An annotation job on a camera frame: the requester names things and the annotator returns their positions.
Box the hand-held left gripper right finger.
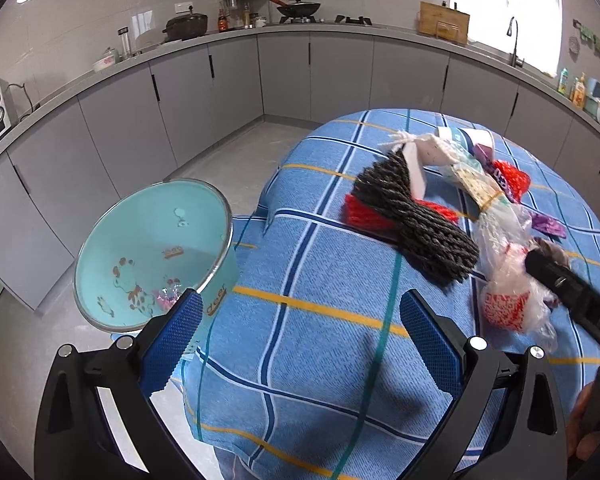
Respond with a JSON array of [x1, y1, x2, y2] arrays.
[[400, 290, 568, 480]]

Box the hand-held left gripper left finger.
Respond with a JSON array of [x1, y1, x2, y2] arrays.
[[34, 289, 221, 480]]

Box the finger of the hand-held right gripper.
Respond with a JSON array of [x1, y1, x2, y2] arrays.
[[525, 247, 600, 361]]

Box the grey fuzzy scrap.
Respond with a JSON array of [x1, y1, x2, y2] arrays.
[[532, 237, 572, 267]]

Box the clear red print plastic bag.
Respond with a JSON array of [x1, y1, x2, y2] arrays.
[[472, 200, 561, 353]]

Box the teal cartoon print bin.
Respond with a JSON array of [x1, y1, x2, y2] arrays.
[[73, 179, 239, 361]]

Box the dark grey foam net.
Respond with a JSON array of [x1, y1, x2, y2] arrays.
[[352, 150, 481, 288]]

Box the large red foam net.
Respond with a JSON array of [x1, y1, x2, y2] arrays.
[[342, 192, 458, 233]]

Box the white printed snack packet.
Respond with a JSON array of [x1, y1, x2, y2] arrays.
[[380, 130, 511, 213]]

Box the person's right hand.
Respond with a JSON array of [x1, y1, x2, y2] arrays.
[[567, 382, 600, 463]]

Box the pink wrapper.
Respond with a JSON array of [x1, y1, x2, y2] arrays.
[[153, 287, 182, 312]]

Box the purple wrapper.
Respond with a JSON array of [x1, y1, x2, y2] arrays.
[[529, 209, 569, 241]]

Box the blue checked tablecloth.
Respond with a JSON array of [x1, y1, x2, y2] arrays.
[[182, 108, 600, 480]]

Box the small red foam net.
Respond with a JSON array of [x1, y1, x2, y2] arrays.
[[487, 159, 531, 202]]

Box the white paper cup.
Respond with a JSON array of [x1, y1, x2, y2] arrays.
[[437, 127, 497, 155]]

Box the grey kitchen cabinets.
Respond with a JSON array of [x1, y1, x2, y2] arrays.
[[0, 29, 600, 317]]

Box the metal kitchen faucet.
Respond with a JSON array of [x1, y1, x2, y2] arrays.
[[505, 16, 526, 69]]

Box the white lidded bowl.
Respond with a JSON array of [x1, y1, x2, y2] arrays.
[[92, 47, 119, 72]]

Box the wooden cutting board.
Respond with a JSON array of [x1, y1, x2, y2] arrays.
[[416, 1, 471, 45]]

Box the kitchen window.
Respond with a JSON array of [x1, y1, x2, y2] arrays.
[[450, 0, 562, 77]]

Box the black casserole pot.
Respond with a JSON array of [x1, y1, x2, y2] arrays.
[[161, 13, 210, 44]]

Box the gas stove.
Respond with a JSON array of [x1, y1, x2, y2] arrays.
[[278, 14, 374, 27]]

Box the black wok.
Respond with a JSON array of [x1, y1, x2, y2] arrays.
[[268, 0, 322, 19]]

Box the wall hook rail with utensils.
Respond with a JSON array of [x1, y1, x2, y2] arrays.
[[572, 18, 600, 69]]

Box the black microwave power cable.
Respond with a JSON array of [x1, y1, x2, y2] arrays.
[[6, 81, 42, 112]]

